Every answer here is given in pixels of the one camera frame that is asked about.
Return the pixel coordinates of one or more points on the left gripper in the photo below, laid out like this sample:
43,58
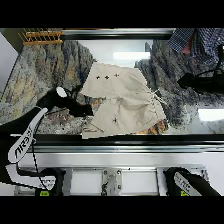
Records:
81,109

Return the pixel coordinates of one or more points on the beige shorts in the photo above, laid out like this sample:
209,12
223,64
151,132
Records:
128,100

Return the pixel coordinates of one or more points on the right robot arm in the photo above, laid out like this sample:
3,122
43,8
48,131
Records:
206,83

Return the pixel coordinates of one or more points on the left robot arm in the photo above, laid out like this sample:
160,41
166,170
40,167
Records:
20,133

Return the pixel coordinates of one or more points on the brown clothes hanger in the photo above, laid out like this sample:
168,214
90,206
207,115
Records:
45,33
43,42

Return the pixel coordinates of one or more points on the red garment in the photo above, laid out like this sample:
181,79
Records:
187,48

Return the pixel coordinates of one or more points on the dark blue checked shirt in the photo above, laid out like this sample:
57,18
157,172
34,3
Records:
181,37

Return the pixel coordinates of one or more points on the pale checked shirt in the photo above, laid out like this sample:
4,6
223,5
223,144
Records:
210,43

